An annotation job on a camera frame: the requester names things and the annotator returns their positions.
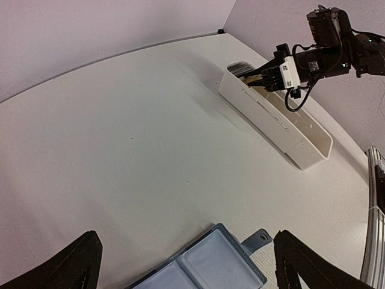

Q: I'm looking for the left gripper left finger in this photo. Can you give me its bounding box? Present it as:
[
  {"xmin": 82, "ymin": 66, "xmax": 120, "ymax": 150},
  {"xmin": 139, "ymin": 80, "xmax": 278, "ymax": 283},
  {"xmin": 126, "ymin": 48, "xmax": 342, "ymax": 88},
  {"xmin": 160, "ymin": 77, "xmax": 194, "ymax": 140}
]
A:
[{"xmin": 1, "ymin": 231, "xmax": 103, "ymax": 288}]

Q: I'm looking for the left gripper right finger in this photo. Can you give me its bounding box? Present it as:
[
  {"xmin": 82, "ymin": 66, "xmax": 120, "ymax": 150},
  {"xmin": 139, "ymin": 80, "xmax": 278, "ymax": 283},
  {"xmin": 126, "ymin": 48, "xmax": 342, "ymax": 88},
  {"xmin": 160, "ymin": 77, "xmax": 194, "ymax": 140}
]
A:
[{"xmin": 274, "ymin": 230, "xmax": 379, "ymax": 288}]

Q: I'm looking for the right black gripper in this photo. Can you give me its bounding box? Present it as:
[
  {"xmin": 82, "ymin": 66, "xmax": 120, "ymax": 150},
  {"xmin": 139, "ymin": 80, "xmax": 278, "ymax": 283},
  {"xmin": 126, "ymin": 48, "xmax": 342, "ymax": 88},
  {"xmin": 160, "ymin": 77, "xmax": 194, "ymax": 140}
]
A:
[{"xmin": 248, "ymin": 6, "xmax": 360, "ymax": 92}]

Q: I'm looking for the blue card holder wallet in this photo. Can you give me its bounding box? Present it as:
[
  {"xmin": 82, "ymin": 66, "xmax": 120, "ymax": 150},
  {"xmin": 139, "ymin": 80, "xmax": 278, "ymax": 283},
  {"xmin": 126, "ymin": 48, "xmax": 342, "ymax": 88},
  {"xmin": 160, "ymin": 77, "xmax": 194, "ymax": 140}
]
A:
[{"xmin": 128, "ymin": 223, "xmax": 273, "ymax": 288}]

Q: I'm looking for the gold credit card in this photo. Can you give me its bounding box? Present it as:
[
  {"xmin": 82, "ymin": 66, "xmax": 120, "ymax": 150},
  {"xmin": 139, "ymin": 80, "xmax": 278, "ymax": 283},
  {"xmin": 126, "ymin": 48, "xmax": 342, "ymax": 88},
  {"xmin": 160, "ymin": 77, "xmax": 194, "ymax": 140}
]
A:
[{"xmin": 242, "ymin": 75, "xmax": 266, "ymax": 87}]

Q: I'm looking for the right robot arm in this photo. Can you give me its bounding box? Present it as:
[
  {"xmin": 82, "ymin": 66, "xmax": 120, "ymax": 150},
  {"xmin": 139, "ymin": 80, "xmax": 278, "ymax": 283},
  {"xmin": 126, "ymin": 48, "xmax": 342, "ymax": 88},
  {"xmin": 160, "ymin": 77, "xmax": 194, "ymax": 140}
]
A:
[{"xmin": 242, "ymin": 5, "xmax": 384, "ymax": 92}]

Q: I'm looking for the white plastic tray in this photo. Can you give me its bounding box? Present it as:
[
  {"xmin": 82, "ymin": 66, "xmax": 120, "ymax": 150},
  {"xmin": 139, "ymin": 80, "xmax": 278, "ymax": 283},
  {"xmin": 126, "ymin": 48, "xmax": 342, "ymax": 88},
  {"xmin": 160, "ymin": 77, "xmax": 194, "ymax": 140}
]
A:
[{"xmin": 218, "ymin": 62, "xmax": 333, "ymax": 170}]

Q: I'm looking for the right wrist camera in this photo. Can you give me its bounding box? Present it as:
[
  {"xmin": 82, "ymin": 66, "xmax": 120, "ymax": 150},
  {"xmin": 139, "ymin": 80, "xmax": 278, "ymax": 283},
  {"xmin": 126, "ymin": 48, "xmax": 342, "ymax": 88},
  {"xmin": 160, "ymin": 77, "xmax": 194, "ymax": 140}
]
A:
[{"xmin": 273, "ymin": 43, "xmax": 301, "ymax": 99}]

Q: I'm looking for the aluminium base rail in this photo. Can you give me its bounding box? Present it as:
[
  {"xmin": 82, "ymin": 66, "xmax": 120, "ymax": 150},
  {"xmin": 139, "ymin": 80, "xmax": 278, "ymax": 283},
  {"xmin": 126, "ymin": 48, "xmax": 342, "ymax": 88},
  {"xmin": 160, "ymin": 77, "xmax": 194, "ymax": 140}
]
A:
[{"xmin": 360, "ymin": 146, "xmax": 384, "ymax": 288}]

